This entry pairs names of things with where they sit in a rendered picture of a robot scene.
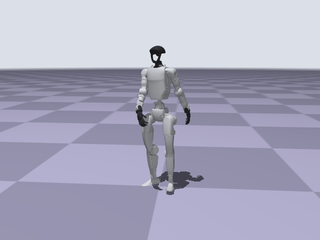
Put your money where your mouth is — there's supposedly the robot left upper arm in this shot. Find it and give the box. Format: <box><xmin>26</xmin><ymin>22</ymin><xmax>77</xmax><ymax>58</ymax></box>
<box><xmin>165</xmin><ymin>67</ymin><xmax>182</xmax><ymax>97</ymax></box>

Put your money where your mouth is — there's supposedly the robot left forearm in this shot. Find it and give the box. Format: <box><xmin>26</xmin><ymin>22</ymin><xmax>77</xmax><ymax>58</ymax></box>
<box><xmin>178</xmin><ymin>88</ymin><xmax>190</xmax><ymax>111</ymax></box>

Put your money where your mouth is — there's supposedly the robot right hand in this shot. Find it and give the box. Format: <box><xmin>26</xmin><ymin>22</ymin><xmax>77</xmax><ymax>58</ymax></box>
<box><xmin>136</xmin><ymin>105</ymin><xmax>148</xmax><ymax>127</ymax></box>

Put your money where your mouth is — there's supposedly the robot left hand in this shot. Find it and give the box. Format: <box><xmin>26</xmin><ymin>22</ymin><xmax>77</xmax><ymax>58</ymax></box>
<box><xmin>184</xmin><ymin>108</ymin><xmax>191</xmax><ymax>125</ymax></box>

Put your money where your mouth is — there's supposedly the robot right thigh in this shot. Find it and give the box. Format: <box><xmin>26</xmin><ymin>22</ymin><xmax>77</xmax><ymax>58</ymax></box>
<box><xmin>142</xmin><ymin>113</ymin><xmax>159</xmax><ymax>155</ymax></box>

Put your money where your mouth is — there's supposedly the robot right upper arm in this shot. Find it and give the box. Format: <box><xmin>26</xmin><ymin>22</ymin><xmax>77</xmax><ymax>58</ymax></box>
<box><xmin>139</xmin><ymin>68</ymin><xmax>148</xmax><ymax>96</ymax></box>

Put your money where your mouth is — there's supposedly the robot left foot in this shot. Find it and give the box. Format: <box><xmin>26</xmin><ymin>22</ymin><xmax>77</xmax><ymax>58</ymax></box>
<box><xmin>166</xmin><ymin>182</ymin><xmax>174</xmax><ymax>192</ymax></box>

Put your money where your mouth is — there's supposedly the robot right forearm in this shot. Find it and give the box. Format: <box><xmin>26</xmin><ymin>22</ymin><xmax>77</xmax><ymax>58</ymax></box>
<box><xmin>135</xmin><ymin>90</ymin><xmax>146</xmax><ymax>111</ymax></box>

